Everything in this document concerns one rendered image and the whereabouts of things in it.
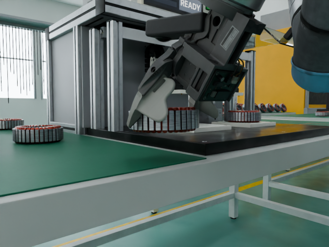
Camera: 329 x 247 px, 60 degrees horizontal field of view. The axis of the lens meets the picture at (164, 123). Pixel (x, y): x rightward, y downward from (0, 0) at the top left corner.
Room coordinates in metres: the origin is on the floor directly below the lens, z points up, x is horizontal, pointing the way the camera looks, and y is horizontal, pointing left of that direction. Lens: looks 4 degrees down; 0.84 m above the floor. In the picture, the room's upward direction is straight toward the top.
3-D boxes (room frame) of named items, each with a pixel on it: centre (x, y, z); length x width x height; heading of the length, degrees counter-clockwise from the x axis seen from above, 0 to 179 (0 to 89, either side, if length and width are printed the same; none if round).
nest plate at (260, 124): (0.95, -0.26, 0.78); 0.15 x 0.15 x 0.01; 41
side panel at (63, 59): (0.97, 0.34, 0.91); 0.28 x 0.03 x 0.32; 41
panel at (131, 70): (1.07, -0.01, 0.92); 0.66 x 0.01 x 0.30; 131
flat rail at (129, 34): (0.95, -0.11, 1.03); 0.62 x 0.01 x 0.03; 131
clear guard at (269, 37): (1.00, -0.31, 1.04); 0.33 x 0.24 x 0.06; 41
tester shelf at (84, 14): (1.12, 0.04, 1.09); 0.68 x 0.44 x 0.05; 131
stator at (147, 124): (0.46, 0.00, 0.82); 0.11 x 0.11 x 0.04
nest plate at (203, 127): (0.79, -0.08, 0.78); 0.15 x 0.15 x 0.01; 41
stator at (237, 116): (0.95, -0.26, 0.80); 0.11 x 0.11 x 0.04
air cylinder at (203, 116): (1.06, -0.17, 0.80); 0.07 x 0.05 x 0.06; 131
